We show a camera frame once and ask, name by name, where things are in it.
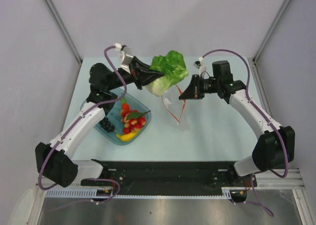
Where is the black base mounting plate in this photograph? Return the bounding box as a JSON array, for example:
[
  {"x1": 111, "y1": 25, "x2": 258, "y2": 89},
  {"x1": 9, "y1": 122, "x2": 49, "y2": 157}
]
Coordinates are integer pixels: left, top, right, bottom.
[{"x1": 80, "y1": 158, "x2": 258, "y2": 196}]

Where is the aluminium frame rail front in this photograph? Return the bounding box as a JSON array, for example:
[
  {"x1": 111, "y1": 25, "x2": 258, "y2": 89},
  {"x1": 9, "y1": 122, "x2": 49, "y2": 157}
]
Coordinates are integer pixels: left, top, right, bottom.
[{"x1": 35, "y1": 168, "x2": 306, "y2": 189}]

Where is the dark purple grape bunch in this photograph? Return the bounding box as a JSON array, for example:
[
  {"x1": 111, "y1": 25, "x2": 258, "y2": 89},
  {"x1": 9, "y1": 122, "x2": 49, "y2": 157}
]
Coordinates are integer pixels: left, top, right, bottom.
[{"x1": 99, "y1": 117, "x2": 115, "y2": 133}]

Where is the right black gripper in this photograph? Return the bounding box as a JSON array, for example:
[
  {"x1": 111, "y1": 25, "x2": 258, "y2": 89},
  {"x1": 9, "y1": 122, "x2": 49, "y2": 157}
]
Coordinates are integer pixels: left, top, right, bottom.
[{"x1": 179, "y1": 74, "x2": 220, "y2": 100}]

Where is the left aluminium corner post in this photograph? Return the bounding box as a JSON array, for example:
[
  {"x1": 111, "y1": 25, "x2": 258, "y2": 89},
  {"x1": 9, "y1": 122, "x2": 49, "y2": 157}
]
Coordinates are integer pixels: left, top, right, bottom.
[{"x1": 43, "y1": 0, "x2": 83, "y2": 65}]

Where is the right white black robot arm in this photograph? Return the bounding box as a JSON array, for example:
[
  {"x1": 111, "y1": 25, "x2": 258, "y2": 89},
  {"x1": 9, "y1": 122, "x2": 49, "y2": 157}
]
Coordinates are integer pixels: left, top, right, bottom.
[{"x1": 179, "y1": 57, "x2": 295, "y2": 186}]

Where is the yellow banana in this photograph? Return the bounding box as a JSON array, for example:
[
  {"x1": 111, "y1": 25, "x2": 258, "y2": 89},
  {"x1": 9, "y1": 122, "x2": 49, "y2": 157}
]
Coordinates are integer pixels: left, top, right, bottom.
[{"x1": 116, "y1": 132, "x2": 138, "y2": 142}]

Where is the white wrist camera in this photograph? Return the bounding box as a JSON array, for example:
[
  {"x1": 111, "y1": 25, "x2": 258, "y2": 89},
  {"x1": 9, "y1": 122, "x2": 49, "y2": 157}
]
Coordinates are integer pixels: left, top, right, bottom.
[
  {"x1": 194, "y1": 57, "x2": 207, "y2": 77},
  {"x1": 114, "y1": 43, "x2": 134, "y2": 74}
]

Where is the white slotted cable duct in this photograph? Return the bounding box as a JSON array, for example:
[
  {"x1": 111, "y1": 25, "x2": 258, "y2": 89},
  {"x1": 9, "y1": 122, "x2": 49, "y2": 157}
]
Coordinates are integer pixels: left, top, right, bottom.
[{"x1": 46, "y1": 188, "x2": 232, "y2": 199}]

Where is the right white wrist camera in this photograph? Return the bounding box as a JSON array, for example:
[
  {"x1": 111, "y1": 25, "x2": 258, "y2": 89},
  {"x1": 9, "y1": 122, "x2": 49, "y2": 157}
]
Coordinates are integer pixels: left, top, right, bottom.
[{"x1": 194, "y1": 57, "x2": 207, "y2": 77}]

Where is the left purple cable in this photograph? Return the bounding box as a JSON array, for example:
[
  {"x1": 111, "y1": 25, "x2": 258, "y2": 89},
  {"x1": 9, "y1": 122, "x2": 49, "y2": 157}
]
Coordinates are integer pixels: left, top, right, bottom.
[{"x1": 37, "y1": 44, "x2": 128, "y2": 212}]

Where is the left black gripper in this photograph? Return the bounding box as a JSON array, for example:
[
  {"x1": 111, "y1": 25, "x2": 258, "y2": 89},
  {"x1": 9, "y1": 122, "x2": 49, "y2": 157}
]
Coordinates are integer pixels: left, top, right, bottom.
[{"x1": 106, "y1": 56, "x2": 164, "y2": 91}]

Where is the right aluminium corner post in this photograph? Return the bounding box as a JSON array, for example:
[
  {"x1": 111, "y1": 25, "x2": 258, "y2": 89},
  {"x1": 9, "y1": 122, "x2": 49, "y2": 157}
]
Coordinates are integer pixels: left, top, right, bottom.
[{"x1": 252, "y1": 0, "x2": 293, "y2": 64}]

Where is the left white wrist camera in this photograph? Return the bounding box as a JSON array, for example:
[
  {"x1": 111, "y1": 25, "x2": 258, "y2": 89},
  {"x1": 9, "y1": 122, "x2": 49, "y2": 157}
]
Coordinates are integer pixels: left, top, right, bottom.
[{"x1": 114, "y1": 43, "x2": 134, "y2": 74}]

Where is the aluminium corner post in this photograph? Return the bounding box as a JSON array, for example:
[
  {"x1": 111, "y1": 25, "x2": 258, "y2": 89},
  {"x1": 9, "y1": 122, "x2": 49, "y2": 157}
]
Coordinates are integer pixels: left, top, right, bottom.
[
  {"x1": 43, "y1": 0, "x2": 83, "y2": 65},
  {"x1": 252, "y1": 0, "x2": 293, "y2": 64}
]

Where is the clear zip bag red zipper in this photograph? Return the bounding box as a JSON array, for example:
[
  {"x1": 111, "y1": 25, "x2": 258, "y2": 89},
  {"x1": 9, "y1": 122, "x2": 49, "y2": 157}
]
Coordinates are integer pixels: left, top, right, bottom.
[{"x1": 161, "y1": 85, "x2": 190, "y2": 131}]

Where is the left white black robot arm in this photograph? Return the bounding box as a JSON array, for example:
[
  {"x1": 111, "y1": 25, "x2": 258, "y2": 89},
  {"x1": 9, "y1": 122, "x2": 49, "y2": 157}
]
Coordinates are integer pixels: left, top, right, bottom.
[{"x1": 35, "y1": 57, "x2": 164, "y2": 187}]

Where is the red orange carrot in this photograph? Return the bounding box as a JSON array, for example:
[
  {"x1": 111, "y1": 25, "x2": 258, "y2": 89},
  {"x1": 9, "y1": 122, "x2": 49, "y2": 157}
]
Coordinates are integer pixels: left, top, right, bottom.
[{"x1": 120, "y1": 97, "x2": 127, "y2": 105}]

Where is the red cherry bunch with leaf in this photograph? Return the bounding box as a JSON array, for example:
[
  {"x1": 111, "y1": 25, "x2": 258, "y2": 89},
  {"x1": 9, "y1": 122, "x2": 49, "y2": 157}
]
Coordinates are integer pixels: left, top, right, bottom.
[{"x1": 120, "y1": 104, "x2": 151, "y2": 134}]

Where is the green white lettuce head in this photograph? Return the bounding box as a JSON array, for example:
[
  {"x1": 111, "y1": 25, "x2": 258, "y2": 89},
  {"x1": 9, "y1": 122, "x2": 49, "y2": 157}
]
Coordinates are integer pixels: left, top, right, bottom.
[{"x1": 145, "y1": 50, "x2": 189, "y2": 97}]

